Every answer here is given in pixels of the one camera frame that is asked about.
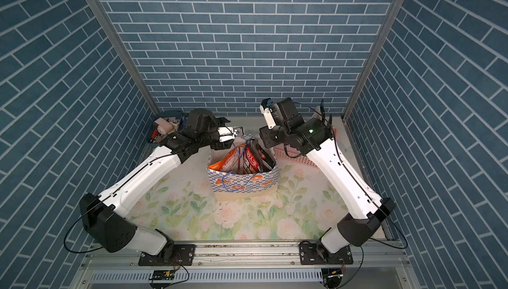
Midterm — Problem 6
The orange red condiment packet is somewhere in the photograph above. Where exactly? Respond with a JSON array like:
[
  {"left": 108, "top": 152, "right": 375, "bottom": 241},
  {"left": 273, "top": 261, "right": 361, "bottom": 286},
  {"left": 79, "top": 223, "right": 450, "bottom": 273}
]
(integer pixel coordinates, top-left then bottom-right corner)
[{"left": 208, "top": 148, "right": 240, "bottom": 173}]

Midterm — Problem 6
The dark red condiment packet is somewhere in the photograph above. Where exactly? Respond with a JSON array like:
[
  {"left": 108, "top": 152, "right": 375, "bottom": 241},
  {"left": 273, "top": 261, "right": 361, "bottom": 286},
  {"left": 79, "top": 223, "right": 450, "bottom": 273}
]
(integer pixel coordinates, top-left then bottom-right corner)
[{"left": 242, "top": 139, "right": 276, "bottom": 174}]

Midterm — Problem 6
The white checkered paper bag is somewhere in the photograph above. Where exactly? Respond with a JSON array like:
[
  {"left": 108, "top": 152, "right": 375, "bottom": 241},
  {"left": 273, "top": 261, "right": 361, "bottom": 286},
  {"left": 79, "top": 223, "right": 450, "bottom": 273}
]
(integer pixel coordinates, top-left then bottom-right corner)
[{"left": 207, "top": 135, "right": 280, "bottom": 202}]

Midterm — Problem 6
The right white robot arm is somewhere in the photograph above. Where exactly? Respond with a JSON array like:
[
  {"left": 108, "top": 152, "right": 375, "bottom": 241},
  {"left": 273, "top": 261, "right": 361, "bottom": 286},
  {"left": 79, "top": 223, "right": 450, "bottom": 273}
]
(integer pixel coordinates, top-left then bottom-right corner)
[{"left": 260, "top": 115, "right": 395, "bottom": 260}]

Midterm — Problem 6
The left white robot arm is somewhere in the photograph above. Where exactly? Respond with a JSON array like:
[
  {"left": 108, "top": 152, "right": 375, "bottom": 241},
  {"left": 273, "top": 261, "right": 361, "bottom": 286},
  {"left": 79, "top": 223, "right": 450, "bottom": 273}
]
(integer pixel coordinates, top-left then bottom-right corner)
[{"left": 79, "top": 113, "right": 243, "bottom": 262}]

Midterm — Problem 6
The pink perforated plastic basket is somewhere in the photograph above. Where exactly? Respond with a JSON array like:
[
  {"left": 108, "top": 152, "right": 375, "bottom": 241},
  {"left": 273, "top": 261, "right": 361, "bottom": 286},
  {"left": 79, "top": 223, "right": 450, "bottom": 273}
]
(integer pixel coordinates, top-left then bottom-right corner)
[{"left": 273, "top": 126, "right": 338, "bottom": 169}]

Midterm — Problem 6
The teal stationery tray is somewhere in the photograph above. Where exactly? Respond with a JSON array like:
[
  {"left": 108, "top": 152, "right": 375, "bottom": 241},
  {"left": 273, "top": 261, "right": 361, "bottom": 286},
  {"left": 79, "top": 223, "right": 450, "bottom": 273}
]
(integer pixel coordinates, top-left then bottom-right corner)
[{"left": 146, "top": 111, "right": 185, "bottom": 144}]

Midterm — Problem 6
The floral table mat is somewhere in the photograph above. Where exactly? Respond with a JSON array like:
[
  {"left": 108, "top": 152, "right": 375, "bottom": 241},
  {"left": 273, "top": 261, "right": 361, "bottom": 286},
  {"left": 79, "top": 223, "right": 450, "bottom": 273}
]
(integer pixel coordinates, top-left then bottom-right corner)
[{"left": 114, "top": 116, "right": 386, "bottom": 240}]

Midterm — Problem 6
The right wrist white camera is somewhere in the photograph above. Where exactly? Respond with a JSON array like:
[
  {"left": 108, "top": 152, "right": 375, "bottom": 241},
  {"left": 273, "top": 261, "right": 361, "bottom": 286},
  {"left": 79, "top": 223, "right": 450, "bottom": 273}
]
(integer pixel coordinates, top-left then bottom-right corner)
[{"left": 260, "top": 97, "right": 304, "bottom": 132}]

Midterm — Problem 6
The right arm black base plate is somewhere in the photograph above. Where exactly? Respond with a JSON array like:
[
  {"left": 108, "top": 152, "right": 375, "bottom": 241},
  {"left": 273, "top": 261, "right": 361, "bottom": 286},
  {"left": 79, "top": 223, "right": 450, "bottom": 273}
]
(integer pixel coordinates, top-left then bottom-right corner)
[{"left": 298, "top": 240, "right": 353, "bottom": 265}]

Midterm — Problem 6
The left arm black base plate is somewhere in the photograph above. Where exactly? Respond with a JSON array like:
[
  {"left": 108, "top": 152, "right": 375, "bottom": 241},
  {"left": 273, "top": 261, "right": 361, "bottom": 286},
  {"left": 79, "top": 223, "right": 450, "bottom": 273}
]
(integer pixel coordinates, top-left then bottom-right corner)
[{"left": 138, "top": 244, "right": 196, "bottom": 267}]

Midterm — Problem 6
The aluminium mounting rail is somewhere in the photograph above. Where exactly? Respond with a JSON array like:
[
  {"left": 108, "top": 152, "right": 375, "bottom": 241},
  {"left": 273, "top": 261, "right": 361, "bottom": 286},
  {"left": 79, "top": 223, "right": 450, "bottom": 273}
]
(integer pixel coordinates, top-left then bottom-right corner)
[{"left": 71, "top": 241, "right": 418, "bottom": 288}]

